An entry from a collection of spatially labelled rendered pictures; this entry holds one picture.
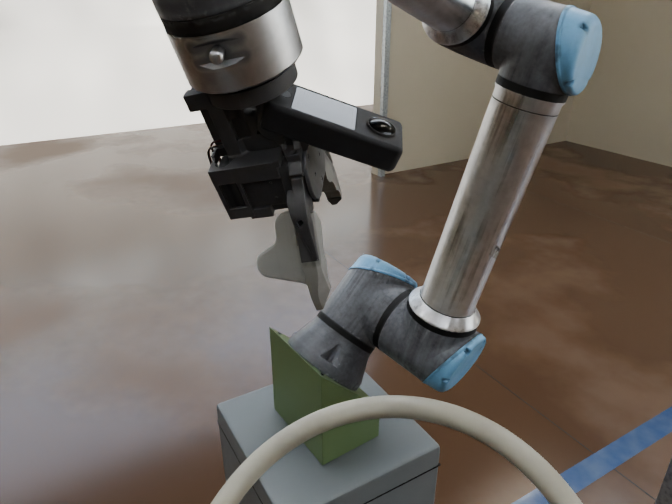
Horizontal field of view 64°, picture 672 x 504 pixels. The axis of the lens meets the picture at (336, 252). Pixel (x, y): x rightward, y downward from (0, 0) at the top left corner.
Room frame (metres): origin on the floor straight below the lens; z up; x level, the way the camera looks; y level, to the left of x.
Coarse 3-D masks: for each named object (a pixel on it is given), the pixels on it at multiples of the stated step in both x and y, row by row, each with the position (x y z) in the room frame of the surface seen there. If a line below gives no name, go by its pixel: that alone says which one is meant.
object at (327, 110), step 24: (288, 96) 0.43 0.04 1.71; (312, 96) 0.45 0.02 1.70; (264, 120) 0.42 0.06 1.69; (288, 120) 0.42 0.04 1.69; (312, 120) 0.42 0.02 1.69; (336, 120) 0.42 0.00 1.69; (360, 120) 0.44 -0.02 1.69; (384, 120) 0.44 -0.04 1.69; (312, 144) 0.42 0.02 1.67; (336, 144) 0.42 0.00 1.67; (360, 144) 0.42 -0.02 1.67; (384, 144) 0.42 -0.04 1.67; (384, 168) 0.42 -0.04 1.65
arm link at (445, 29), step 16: (400, 0) 0.78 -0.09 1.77; (416, 0) 0.79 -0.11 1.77; (432, 0) 0.81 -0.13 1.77; (448, 0) 0.83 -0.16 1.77; (464, 0) 0.86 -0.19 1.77; (480, 0) 0.89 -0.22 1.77; (496, 0) 0.91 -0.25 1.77; (416, 16) 0.84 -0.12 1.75; (432, 16) 0.84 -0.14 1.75; (448, 16) 0.85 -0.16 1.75; (464, 16) 0.88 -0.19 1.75; (480, 16) 0.89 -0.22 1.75; (432, 32) 0.92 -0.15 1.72; (448, 32) 0.90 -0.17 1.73; (464, 32) 0.89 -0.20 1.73; (480, 32) 0.90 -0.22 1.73; (448, 48) 0.94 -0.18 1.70; (464, 48) 0.92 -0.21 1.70; (480, 48) 0.91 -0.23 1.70
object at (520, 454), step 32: (320, 416) 0.56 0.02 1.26; (352, 416) 0.56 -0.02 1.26; (384, 416) 0.56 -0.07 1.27; (416, 416) 0.55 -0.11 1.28; (448, 416) 0.53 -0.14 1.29; (480, 416) 0.53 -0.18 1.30; (288, 448) 0.54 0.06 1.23; (512, 448) 0.48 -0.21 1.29; (256, 480) 0.51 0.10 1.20; (544, 480) 0.44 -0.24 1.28
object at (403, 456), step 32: (224, 416) 1.02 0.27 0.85; (256, 416) 1.01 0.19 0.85; (224, 448) 1.03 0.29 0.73; (256, 448) 0.91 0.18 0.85; (384, 448) 0.91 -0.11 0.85; (416, 448) 0.91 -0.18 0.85; (288, 480) 0.82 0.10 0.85; (320, 480) 0.82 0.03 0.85; (352, 480) 0.82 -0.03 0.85; (384, 480) 0.84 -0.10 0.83; (416, 480) 0.88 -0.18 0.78
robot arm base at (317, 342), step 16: (320, 320) 1.00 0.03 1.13; (304, 336) 0.98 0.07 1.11; (320, 336) 0.96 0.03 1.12; (336, 336) 0.96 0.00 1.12; (352, 336) 0.96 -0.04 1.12; (304, 352) 0.94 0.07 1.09; (320, 352) 0.93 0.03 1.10; (336, 352) 0.94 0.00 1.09; (352, 352) 0.95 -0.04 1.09; (368, 352) 0.97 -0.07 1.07; (320, 368) 0.91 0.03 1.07; (336, 368) 0.91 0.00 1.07; (352, 368) 0.93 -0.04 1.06; (352, 384) 0.92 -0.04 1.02
